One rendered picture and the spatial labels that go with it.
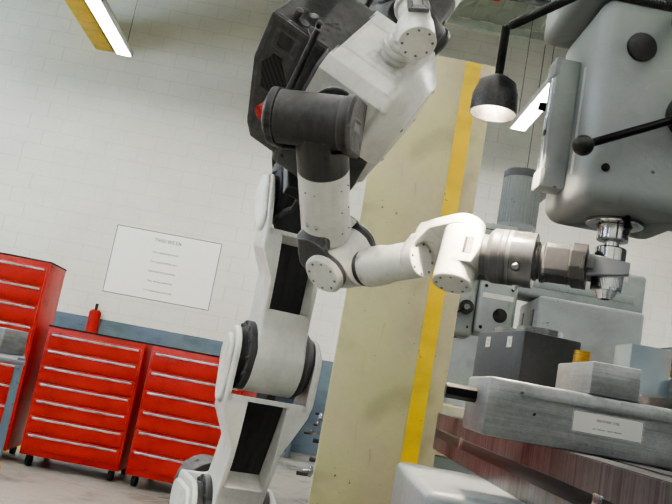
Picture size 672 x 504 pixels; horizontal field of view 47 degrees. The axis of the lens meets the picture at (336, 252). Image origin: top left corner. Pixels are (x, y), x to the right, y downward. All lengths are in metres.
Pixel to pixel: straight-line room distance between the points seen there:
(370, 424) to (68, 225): 8.28
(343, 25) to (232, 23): 9.81
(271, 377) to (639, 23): 0.92
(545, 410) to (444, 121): 2.20
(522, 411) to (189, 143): 9.89
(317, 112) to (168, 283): 9.18
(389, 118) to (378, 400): 1.68
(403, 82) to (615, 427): 0.71
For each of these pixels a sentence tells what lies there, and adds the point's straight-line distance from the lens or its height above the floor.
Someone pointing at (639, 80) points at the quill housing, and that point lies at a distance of 1.24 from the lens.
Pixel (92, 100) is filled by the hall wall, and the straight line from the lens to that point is 11.16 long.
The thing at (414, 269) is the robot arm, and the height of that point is 1.20.
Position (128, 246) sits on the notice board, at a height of 2.19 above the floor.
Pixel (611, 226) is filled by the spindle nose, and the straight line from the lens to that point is 1.25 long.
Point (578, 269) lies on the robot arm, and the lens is 1.21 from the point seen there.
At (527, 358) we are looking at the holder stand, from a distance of 1.53.
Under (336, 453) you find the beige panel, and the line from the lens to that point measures 2.90.
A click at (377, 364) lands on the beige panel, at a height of 1.08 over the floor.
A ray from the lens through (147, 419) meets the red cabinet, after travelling 5.81.
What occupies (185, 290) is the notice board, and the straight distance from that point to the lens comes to 10.34.
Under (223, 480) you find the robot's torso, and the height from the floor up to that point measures 0.76.
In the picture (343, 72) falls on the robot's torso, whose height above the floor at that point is 1.51.
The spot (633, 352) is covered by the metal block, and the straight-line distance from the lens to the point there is 1.06.
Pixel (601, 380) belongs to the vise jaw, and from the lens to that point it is 1.00.
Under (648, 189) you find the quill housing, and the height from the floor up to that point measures 1.34.
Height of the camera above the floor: 1.00
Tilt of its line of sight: 9 degrees up
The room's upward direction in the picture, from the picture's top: 10 degrees clockwise
